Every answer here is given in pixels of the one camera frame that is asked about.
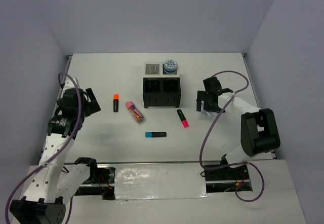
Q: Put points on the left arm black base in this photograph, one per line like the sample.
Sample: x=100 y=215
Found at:
x=103 y=186

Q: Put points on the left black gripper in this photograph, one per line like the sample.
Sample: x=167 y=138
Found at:
x=92 y=106

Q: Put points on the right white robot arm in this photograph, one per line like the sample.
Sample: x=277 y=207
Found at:
x=258 y=128

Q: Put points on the orange capped black highlighter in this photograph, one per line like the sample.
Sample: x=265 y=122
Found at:
x=115 y=103

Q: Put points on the pink capped tube of clips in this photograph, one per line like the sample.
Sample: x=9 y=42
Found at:
x=135 y=112

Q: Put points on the silver tape sheet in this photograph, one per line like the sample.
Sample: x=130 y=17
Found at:
x=159 y=181

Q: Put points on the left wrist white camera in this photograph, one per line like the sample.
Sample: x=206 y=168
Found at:
x=69 y=84

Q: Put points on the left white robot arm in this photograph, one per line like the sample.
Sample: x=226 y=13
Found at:
x=45 y=200

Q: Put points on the black two-slot organizer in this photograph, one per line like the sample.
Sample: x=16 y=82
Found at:
x=161 y=92

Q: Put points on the white two-slot organizer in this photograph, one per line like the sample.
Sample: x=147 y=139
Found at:
x=155 y=70

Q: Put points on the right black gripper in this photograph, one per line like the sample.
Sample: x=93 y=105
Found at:
x=202 y=96

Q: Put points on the pink capped black highlighter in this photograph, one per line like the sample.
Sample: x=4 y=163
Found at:
x=182 y=118

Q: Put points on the blue capped black highlighter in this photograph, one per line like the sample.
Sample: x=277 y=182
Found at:
x=155 y=134

